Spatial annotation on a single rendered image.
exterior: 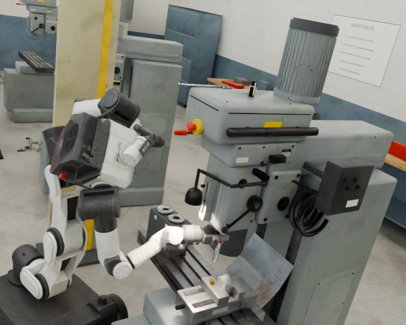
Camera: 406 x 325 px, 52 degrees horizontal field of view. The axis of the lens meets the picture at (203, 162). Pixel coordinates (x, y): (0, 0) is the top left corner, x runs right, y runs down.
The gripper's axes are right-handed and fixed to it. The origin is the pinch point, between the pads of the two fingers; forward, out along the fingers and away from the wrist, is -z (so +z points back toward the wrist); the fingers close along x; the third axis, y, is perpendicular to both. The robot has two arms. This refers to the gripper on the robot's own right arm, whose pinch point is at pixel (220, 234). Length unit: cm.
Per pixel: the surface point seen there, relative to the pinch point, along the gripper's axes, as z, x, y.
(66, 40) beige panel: 69, 160, -56
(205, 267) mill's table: -3.7, 16.9, 30.4
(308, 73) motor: -21, -3, -77
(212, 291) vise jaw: 4.8, -14.7, 19.5
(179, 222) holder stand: 10.6, 28.7, 10.5
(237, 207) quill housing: 0.1, -10.4, -19.5
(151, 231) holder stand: 21, 41, 24
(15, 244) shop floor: 101, 183, 124
